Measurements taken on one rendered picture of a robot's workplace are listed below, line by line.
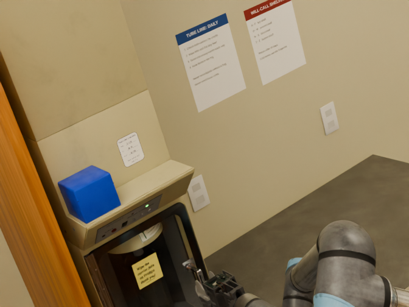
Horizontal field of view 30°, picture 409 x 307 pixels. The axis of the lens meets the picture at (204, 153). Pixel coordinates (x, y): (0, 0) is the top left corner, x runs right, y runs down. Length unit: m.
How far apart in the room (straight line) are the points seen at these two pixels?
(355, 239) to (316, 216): 1.16
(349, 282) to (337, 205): 1.24
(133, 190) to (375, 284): 0.66
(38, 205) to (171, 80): 0.87
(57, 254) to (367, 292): 0.72
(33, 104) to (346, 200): 1.35
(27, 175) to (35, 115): 0.16
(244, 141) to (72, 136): 0.95
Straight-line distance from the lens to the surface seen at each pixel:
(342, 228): 1.57
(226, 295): 1.94
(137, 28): 2.39
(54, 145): 1.84
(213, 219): 2.66
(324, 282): 1.53
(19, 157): 1.71
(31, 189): 1.74
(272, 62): 2.70
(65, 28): 1.82
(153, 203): 1.91
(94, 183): 1.78
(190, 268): 2.09
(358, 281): 1.53
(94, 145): 1.88
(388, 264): 2.37
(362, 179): 2.88
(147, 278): 2.04
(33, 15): 1.79
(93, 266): 1.95
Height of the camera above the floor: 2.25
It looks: 22 degrees down
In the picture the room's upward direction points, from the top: 17 degrees counter-clockwise
